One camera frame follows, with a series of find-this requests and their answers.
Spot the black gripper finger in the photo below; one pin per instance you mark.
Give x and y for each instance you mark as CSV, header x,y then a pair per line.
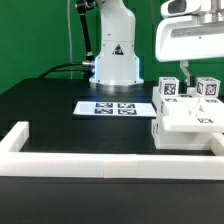
x,y
190,79

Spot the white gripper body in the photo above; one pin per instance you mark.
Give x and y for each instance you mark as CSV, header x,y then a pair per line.
x,y
183,38

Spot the white chair back frame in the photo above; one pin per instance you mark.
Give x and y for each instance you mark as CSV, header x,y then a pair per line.
x,y
189,114

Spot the white chair seat part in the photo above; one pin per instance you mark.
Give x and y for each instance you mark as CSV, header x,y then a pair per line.
x,y
178,140

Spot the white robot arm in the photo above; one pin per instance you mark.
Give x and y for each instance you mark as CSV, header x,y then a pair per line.
x,y
117,64

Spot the white tag sheet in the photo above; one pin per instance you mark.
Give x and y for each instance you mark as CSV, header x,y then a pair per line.
x,y
121,109

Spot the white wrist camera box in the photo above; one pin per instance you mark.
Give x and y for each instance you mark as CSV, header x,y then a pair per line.
x,y
172,8

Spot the black jointed camera mount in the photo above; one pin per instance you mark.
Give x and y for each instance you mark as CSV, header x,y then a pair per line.
x,y
83,6

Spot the white U-shaped fence frame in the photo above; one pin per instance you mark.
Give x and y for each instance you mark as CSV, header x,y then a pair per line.
x,y
15,162

